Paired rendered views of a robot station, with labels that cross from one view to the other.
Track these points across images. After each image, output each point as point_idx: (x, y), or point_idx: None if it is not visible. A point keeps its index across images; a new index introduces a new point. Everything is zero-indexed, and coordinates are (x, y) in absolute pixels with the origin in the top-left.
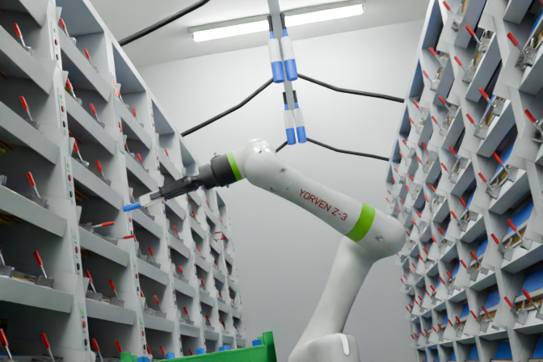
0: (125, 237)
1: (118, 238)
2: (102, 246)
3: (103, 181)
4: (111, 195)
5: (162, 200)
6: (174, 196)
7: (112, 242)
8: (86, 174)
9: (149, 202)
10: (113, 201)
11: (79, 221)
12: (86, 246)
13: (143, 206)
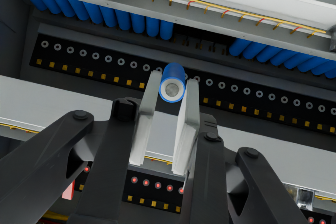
0: None
1: None
2: None
3: (168, 155)
4: (66, 112)
5: (145, 105)
6: (64, 137)
7: None
8: (322, 178)
9: (198, 98)
10: (31, 92)
11: (10, 47)
12: None
13: (180, 79)
